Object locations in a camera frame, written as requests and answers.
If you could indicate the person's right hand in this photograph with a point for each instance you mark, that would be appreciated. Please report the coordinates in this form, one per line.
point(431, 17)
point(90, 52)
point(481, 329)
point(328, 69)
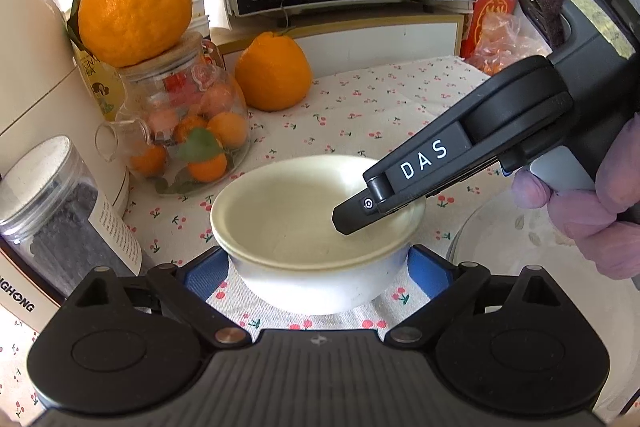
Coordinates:
point(600, 217)

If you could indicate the glass jar of small oranges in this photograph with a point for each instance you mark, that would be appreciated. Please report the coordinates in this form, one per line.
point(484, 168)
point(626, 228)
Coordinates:
point(195, 132)

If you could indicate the clear plastic bag of snacks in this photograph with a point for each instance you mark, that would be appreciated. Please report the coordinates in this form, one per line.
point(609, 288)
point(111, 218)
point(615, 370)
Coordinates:
point(505, 42)

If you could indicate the white floral plate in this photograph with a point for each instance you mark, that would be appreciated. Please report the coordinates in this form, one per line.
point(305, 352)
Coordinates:
point(490, 232)

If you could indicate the yellow printed packet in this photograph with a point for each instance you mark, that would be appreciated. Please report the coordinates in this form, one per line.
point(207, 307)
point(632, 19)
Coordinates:
point(97, 87)

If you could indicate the clear jar with dark contents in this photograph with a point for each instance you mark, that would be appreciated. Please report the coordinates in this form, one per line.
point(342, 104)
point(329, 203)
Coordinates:
point(60, 217)

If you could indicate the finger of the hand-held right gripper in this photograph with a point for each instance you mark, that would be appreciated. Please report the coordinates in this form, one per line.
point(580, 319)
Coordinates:
point(355, 212)

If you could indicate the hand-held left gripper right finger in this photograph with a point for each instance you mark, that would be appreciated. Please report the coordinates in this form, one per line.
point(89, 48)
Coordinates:
point(429, 277)

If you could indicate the large orange with leaves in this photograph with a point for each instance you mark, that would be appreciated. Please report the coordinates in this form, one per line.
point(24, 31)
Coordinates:
point(135, 7)

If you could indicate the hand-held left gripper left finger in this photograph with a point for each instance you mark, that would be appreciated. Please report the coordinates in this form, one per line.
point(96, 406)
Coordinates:
point(205, 277)

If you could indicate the white air fryer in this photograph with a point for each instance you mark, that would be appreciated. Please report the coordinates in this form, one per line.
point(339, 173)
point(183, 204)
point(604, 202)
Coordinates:
point(35, 72)

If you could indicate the cherry print tablecloth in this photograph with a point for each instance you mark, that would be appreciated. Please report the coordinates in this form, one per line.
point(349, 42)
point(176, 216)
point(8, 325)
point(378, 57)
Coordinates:
point(350, 107)

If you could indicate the stack of white bowls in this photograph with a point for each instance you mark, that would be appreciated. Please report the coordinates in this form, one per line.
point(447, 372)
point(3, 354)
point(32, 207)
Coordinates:
point(199, 9)

